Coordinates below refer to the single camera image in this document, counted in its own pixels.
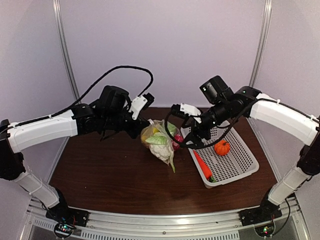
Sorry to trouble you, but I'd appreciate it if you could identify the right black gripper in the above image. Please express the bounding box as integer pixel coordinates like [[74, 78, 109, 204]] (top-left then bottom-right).
[[179, 99, 232, 148]]

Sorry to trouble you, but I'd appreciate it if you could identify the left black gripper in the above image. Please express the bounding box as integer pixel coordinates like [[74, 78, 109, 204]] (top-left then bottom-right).
[[102, 105, 150, 138]]

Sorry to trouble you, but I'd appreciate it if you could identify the red pepper toy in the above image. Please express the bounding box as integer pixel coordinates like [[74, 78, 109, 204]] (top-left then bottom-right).
[[172, 133, 184, 151]]

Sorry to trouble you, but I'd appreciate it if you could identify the green pepper toy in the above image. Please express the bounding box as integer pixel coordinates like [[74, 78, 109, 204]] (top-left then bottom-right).
[[167, 122, 178, 136]]

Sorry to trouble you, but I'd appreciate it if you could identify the orange pumpkin toy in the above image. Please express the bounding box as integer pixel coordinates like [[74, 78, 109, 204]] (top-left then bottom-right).
[[214, 140, 231, 156]]

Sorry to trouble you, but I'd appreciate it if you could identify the white plastic basket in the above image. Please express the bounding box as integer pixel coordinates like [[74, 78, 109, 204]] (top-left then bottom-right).
[[188, 128, 260, 189]]

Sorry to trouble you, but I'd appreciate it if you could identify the orange carrot toy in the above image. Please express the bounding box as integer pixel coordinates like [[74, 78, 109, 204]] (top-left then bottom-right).
[[193, 150, 213, 182]]

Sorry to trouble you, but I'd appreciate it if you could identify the white cauliflower toy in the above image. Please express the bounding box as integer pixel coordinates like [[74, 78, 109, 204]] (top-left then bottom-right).
[[146, 132, 176, 173]]

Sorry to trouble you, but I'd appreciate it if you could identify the clear dotted zip bag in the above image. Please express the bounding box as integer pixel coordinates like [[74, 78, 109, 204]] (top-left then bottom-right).
[[140, 119, 181, 173]]

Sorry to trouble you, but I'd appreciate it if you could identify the yellow apple toy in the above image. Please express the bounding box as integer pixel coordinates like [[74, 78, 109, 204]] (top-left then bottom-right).
[[140, 126, 159, 149]]

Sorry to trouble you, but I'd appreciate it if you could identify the green lettuce leaf toy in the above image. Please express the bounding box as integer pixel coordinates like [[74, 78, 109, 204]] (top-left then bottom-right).
[[207, 176, 217, 183]]

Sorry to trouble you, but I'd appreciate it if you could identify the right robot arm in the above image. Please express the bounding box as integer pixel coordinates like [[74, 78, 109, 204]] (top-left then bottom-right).
[[177, 75, 320, 221]]

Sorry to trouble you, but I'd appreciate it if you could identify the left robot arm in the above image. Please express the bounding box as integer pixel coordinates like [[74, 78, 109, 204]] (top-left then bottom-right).
[[0, 85, 154, 222]]

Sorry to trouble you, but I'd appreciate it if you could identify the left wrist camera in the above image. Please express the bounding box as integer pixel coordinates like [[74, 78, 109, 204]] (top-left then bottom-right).
[[129, 93, 155, 120]]

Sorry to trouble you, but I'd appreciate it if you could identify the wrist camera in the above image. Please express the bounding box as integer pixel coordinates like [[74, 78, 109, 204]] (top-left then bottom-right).
[[171, 103, 202, 124], [129, 93, 155, 120]]

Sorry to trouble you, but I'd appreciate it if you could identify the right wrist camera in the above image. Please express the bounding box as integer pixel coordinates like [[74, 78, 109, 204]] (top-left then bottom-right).
[[171, 103, 202, 124]]

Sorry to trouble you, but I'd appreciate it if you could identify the right black cable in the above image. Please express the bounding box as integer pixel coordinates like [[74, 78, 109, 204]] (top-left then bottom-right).
[[163, 109, 241, 149]]

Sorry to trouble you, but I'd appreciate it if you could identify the black cable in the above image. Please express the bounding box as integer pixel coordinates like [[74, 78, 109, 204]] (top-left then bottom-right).
[[163, 109, 241, 149], [9, 65, 154, 126]]

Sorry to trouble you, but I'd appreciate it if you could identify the left black cable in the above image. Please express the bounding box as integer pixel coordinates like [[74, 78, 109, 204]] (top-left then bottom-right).
[[9, 65, 154, 126]]

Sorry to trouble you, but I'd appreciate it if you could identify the aluminium front rail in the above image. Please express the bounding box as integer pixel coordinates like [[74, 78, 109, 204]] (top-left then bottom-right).
[[24, 197, 308, 240]]

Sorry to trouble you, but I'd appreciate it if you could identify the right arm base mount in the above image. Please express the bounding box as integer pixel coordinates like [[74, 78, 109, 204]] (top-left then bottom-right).
[[238, 199, 282, 226]]

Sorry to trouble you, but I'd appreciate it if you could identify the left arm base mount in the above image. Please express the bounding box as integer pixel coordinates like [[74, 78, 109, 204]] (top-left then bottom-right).
[[45, 207, 89, 227]]

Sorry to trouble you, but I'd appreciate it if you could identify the right aluminium frame post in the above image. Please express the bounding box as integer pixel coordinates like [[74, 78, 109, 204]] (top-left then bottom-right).
[[249, 0, 273, 87]]

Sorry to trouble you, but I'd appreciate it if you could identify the aluminium frame post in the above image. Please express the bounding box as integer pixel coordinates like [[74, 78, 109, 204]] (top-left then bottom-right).
[[52, 0, 80, 99], [249, 0, 273, 87]]

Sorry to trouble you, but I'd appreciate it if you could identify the left aluminium frame post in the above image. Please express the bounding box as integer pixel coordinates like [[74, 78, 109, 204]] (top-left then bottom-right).
[[52, 0, 80, 99]]

